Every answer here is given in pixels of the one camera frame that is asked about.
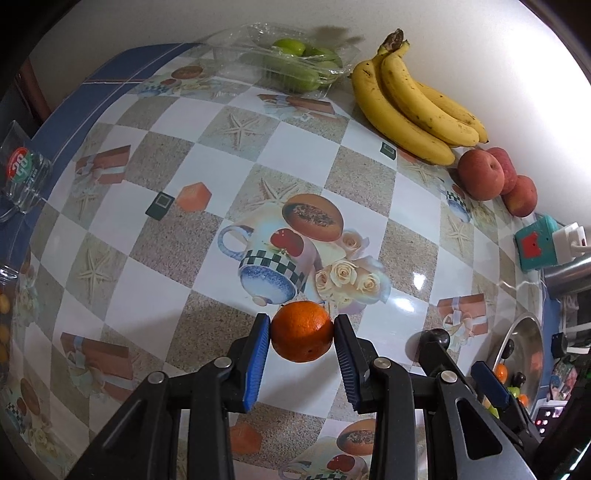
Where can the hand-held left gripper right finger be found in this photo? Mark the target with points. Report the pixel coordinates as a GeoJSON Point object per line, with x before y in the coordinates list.
{"type": "Point", "coordinates": [353, 369]}

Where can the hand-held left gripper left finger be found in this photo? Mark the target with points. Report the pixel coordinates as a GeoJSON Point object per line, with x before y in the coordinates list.
{"type": "Point", "coordinates": [256, 364]}

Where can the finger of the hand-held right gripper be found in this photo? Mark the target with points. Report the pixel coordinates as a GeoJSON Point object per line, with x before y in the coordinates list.
{"type": "Point", "coordinates": [489, 381]}
{"type": "Point", "coordinates": [436, 344]}

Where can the orange tangerine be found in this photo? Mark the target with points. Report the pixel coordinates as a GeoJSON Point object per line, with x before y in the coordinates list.
{"type": "Point", "coordinates": [301, 334]}
{"type": "Point", "coordinates": [501, 372]}
{"type": "Point", "coordinates": [523, 399]}

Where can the green jujube fruit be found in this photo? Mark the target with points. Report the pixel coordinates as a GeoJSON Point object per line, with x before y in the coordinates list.
{"type": "Point", "coordinates": [490, 407]}
{"type": "Point", "coordinates": [513, 392]}

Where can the dark purple plum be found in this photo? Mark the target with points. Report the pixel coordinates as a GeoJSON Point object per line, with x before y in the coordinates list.
{"type": "Point", "coordinates": [510, 347]}
{"type": "Point", "coordinates": [520, 378]}

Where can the round steel plate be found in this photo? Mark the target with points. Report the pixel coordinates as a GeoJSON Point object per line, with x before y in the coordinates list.
{"type": "Point", "coordinates": [528, 337]}

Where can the pile of small green fruits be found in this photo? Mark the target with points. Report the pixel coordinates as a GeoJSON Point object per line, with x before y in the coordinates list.
{"type": "Point", "coordinates": [300, 64]}

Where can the colourful printed packet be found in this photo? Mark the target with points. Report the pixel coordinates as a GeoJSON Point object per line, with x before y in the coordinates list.
{"type": "Point", "coordinates": [563, 381]}

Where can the stainless steel thermos jug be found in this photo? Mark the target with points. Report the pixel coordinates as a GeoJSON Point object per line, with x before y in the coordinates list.
{"type": "Point", "coordinates": [570, 277]}

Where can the teal box with red apple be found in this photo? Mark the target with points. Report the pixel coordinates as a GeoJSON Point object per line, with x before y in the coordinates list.
{"type": "Point", "coordinates": [533, 244]}

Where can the small white lamp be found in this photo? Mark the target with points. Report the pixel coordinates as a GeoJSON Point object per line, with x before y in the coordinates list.
{"type": "Point", "coordinates": [570, 240]}

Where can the red apple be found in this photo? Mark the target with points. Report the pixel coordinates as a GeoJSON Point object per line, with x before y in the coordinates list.
{"type": "Point", "coordinates": [480, 175]}
{"type": "Point", "coordinates": [521, 196]}
{"type": "Point", "coordinates": [508, 164]}

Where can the yellow banana bunch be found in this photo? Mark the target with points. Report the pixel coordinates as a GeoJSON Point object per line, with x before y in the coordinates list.
{"type": "Point", "coordinates": [406, 106]}

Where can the clear glass jar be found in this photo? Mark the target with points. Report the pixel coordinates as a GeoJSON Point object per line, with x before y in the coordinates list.
{"type": "Point", "coordinates": [7, 281]}

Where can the glass mug with round logo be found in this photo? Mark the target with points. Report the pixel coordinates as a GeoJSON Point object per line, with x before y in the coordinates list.
{"type": "Point", "coordinates": [23, 168]}

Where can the clear plastic clamshell container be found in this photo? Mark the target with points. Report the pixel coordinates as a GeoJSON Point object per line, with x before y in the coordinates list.
{"type": "Point", "coordinates": [235, 50]}

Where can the brown wooden rail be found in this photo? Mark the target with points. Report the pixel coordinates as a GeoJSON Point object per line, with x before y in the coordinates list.
{"type": "Point", "coordinates": [34, 92]}

